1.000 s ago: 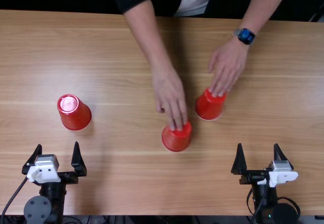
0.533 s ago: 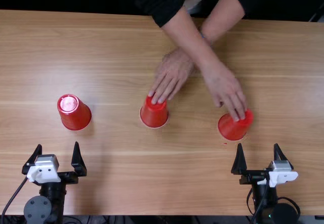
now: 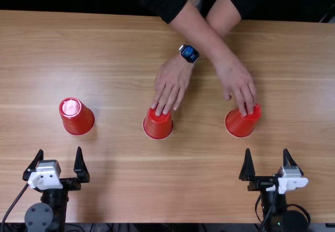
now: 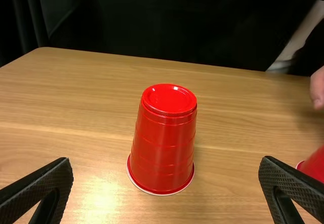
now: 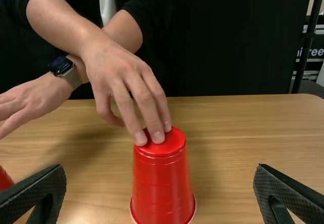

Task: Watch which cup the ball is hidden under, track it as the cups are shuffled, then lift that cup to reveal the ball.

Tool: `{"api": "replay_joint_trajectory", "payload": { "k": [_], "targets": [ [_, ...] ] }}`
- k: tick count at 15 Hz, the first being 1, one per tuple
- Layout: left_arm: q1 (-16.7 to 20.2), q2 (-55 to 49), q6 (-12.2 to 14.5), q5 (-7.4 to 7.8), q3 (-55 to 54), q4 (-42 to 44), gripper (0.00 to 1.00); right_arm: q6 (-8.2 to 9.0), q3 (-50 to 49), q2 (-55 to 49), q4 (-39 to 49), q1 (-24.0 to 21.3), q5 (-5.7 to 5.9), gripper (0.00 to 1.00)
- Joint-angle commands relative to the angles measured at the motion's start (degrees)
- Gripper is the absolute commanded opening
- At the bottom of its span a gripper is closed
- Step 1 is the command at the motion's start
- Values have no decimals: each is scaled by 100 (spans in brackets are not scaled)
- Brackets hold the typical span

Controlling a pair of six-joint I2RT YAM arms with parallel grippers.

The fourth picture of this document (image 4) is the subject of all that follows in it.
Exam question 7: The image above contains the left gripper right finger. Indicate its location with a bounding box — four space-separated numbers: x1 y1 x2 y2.
257 155 324 224

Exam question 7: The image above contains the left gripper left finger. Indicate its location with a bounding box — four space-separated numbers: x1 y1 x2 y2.
0 157 74 224

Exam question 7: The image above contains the red cup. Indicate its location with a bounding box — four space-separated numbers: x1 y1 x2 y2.
295 144 324 184
126 83 197 197

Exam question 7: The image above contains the person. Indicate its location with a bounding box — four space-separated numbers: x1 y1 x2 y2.
35 0 324 111

